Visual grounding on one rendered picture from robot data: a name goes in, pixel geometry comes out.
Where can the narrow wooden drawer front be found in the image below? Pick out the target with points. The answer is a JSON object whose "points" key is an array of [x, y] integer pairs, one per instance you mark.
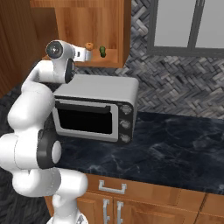
{"points": [[214, 204]]}

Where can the silver toaster oven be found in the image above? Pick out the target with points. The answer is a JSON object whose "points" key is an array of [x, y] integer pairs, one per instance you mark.
{"points": [[99, 87]]}

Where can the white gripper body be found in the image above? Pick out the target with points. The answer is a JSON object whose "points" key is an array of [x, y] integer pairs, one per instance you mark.
{"points": [[87, 55]]}

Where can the wooden base cabinet door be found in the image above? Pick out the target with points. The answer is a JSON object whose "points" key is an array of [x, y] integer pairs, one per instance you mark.
{"points": [[157, 214], [211, 220], [93, 208]]}

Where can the silver toaster oven knob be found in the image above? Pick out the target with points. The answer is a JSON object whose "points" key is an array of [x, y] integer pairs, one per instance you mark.
{"points": [[125, 124], [125, 137], [126, 109]]}

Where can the orange tangerine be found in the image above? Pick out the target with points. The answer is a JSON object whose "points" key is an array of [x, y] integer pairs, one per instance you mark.
{"points": [[89, 45]]}

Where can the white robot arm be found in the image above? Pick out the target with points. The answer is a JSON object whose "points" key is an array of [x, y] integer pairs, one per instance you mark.
{"points": [[29, 116]]}

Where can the toaster oven glass door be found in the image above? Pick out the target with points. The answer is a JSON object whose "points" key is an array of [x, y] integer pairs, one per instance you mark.
{"points": [[84, 122]]}

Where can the open wooden wall cabinet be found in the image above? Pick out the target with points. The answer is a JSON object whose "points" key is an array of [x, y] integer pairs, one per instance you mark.
{"points": [[96, 26]]}

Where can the grey framed window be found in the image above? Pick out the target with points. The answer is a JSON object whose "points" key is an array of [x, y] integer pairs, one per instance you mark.
{"points": [[186, 26]]}

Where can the wide wooden drawer front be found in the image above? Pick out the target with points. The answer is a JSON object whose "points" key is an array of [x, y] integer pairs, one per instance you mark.
{"points": [[157, 191]]}

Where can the wooden wall cabinet door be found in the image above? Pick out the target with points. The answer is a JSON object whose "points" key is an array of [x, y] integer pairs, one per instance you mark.
{"points": [[14, 43]]}

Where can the dark green squash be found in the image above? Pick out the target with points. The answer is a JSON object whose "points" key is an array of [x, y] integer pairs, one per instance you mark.
{"points": [[102, 51]]}

